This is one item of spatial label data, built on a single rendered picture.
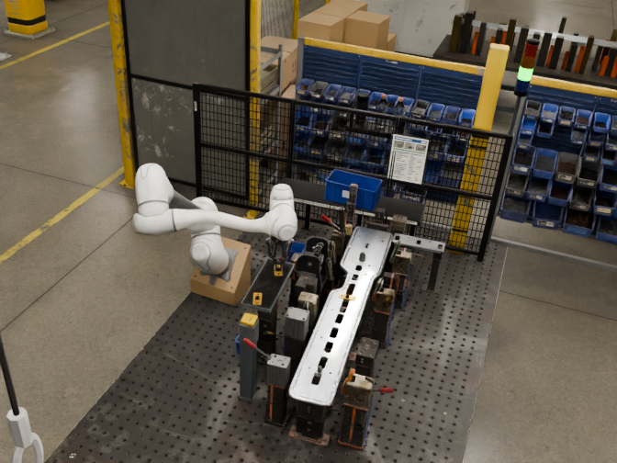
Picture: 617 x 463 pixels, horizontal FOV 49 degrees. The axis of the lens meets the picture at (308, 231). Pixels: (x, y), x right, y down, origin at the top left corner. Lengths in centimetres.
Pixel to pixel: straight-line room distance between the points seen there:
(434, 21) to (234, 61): 492
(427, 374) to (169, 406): 125
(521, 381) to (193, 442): 233
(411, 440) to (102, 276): 286
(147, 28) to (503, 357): 359
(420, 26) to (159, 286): 603
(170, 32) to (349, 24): 279
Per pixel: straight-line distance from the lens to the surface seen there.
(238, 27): 519
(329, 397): 282
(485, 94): 385
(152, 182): 301
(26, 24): 1046
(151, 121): 588
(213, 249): 346
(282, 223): 277
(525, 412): 442
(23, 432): 73
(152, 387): 328
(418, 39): 984
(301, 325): 300
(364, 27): 769
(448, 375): 345
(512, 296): 529
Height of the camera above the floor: 304
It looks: 33 degrees down
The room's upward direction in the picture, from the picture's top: 4 degrees clockwise
